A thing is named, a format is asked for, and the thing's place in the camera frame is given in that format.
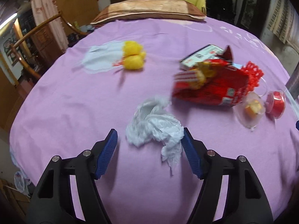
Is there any white plastic bag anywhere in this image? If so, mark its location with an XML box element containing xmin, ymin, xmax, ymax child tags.
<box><xmin>126</xmin><ymin>96</ymin><xmax>184</xmax><ymax>175</ymax></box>

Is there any red snack bag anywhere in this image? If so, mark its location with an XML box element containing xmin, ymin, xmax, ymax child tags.
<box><xmin>172</xmin><ymin>46</ymin><xmax>249</xmax><ymax>107</ymax></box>

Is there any red foam net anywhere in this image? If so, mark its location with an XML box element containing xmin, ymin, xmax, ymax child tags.
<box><xmin>241</xmin><ymin>61</ymin><xmax>264</xmax><ymax>93</ymax></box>

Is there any white medicine box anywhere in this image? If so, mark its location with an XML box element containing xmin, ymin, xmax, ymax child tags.
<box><xmin>180</xmin><ymin>45</ymin><xmax>224</xmax><ymax>70</ymax></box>

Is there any yellow foam fruit net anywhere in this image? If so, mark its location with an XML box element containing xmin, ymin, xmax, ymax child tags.
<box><xmin>113</xmin><ymin>41</ymin><xmax>146</xmax><ymax>70</ymax></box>

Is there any clear cup with fruit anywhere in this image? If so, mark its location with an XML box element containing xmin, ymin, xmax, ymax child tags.
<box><xmin>233</xmin><ymin>92</ymin><xmax>266</xmax><ymax>130</ymax></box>

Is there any red jelly cup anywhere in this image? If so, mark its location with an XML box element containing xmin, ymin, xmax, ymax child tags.
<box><xmin>265</xmin><ymin>91</ymin><xmax>286</xmax><ymax>119</ymax></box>

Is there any wooden armchair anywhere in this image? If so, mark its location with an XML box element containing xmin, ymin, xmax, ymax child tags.
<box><xmin>10</xmin><ymin>11</ymin><xmax>89</xmax><ymax>81</ymax></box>

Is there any purple bed sheet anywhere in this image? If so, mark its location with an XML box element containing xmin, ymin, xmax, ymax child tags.
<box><xmin>10</xmin><ymin>18</ymin><xmax>298</xmax><ymax>223</ymax></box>

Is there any striped window curtain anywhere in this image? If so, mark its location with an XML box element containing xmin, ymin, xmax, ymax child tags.
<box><xmin>267</xmin><ymin>0</ymin><xmax>298</xmax><ymax>52</ymax></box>

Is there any red white curtain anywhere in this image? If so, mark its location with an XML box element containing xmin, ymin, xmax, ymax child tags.
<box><xmin>30</xmin><ymin>0</ymin><xmax>68</xmax><ymax>52</ymax></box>

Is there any dark coat on rack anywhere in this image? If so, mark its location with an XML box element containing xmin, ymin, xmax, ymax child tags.
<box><xmin>206</xmin><ymin>0</ymin><xmax>235</xmax><ymax>24</ymax></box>

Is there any brown floral pillow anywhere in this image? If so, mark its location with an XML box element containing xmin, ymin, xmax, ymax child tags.
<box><xmin>91</xmin><ymin>0</ymin><xmax>206</xmax><ymax>26</ymax></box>

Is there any framed wall painting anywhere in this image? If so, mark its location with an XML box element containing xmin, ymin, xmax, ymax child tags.
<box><xmin>238</xmin><ymin>0</ymin><xmax>258</xmax><ymax>29</ymax></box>

